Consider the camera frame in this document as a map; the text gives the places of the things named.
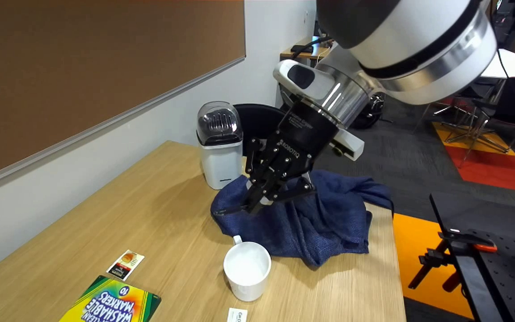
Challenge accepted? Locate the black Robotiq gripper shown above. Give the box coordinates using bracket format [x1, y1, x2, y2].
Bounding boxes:
[246, 109, 342, 206]

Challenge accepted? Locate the green yellow marker box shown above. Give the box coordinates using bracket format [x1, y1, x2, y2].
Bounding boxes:
[58, 274, 163, 322]

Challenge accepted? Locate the white popcorn machine clear dome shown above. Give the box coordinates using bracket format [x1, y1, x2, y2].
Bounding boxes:
[194, 98, 247, 191]

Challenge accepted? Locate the white ceramic cup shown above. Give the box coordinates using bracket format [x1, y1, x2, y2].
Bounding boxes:
[222, 232, 274, 304]

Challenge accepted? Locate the black perforated mounting board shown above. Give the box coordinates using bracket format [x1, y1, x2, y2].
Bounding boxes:
[448, 229, 515, 322]

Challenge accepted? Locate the small white label card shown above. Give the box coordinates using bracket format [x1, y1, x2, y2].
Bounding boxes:
[226, 306, 251, 322]

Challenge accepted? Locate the black metal frame chair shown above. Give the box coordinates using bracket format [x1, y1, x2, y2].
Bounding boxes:
[430, 82, 515, 159]

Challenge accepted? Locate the brown cork board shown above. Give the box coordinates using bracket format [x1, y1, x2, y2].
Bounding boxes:
[0, 0, 249, 202]

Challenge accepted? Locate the small brown printed card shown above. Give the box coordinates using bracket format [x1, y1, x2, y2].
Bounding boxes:
[104, 249, 147, 283]

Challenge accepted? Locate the dark blue cloth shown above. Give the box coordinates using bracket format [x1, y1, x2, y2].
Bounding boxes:
[210, 168, 396, 268]

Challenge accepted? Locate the orange handled black clamp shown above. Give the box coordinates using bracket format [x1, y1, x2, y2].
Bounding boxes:
[407, 193, 501, 295]

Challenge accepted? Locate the black backpack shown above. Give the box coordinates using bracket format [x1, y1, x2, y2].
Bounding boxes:
[348, 95, 387, 132]

